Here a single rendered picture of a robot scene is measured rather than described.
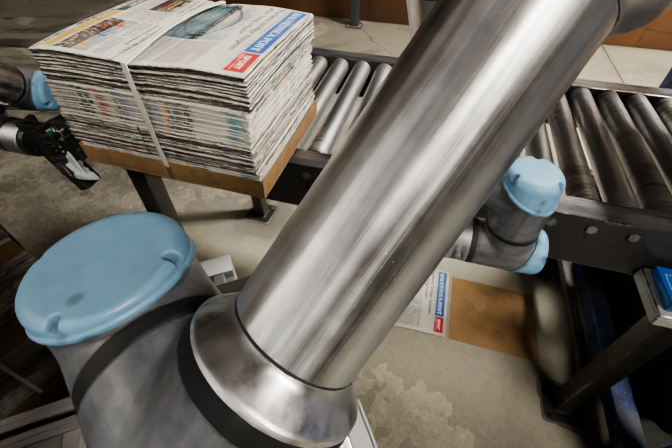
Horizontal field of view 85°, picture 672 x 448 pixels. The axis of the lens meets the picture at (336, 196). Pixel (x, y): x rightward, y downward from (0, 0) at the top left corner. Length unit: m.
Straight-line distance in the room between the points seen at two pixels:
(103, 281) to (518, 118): 0.27
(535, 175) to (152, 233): 0.44
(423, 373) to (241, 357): 1.19
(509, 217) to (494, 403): 0.93
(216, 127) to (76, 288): 0.37
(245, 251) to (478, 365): 0.98
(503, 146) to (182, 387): 0.20
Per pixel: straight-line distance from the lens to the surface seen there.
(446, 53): 0.19
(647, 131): 1.09
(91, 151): 0.84
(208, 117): 0.60
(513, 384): 1.45
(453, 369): 1.40
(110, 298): 0.28
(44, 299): 0.31
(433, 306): 1.48
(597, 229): 0.77
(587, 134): 1.01
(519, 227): 0.56
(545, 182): 0.53
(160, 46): 0.68
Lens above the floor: 1.26
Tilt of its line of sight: 44 degrees down
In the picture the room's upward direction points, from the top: straight up
